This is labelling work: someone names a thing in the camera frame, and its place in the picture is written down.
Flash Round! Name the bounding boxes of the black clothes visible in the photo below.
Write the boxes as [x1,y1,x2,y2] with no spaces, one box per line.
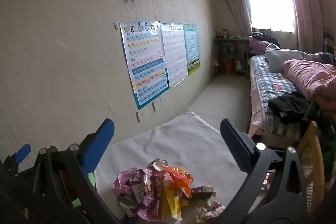
[268,91,315,123]

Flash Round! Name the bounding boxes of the green chart wall poster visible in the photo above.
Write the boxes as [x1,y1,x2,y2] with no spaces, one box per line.
[183,24,201,76]

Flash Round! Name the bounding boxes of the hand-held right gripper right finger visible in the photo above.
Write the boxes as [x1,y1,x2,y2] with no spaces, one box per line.
[219,118,313,224]

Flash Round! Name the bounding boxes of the pink wrapper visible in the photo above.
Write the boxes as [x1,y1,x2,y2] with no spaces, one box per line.
[113,167,164,222]

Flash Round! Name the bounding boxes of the blue bordered wall poster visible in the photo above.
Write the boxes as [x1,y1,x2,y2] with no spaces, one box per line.
[120,21,169,110]

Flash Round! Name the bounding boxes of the light blue pillow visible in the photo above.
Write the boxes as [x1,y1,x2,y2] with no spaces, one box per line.
[264,48,305,72]

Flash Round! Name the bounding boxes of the paper cup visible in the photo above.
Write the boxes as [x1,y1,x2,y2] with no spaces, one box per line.
[148,158,169,172]

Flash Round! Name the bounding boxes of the blue grey blanket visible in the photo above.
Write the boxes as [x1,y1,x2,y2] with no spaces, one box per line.
[302,52,336,65]

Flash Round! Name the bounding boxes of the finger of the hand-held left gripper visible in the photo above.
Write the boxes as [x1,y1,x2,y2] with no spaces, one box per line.
[2,143,32,177]

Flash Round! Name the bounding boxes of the bed with plaid sheet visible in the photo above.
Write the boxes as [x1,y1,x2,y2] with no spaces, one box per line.
[248,55,315,147]

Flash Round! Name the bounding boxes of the orange snack wrapper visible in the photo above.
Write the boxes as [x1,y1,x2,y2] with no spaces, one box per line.
[161,166,195,197]

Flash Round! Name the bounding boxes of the wooden chair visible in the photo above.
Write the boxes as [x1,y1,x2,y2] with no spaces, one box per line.
[296,120,328,216]

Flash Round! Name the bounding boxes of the dark green clothing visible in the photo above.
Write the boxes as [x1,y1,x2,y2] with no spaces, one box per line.
[302,102,336,184]

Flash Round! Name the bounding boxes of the dark brown wrapper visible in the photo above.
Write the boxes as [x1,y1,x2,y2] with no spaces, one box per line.
[189,185,216,199]

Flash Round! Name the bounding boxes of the striped fabric bundle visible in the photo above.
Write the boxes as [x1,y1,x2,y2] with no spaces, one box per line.
[323,29,336,65]

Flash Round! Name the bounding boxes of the white towel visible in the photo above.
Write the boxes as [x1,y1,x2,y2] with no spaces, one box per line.
[94,111,250,224]

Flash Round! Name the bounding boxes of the pink quilt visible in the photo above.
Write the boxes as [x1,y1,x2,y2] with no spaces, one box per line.
[282,59,336,110]

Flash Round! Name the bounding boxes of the green rimmed red bin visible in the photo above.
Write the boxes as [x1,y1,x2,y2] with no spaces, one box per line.
[59,169,96,214]

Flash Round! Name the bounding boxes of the dark metal shelf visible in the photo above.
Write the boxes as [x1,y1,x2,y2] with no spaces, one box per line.
[213,36,250,78]

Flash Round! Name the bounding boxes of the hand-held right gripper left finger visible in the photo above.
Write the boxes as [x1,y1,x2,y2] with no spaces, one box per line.
[28,118,121,224]

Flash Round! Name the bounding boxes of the dark jacket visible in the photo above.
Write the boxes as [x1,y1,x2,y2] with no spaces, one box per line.
[249,32,280,46]

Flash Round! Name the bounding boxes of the purple clothes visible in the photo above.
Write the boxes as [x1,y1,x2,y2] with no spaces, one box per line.
[248,38,279,56]

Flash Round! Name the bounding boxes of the white red wrapper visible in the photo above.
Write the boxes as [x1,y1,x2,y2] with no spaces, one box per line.
[196,200,226,222]

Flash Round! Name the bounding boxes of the white chart wall poster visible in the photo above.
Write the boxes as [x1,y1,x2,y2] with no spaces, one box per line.
[160,22,187,87]

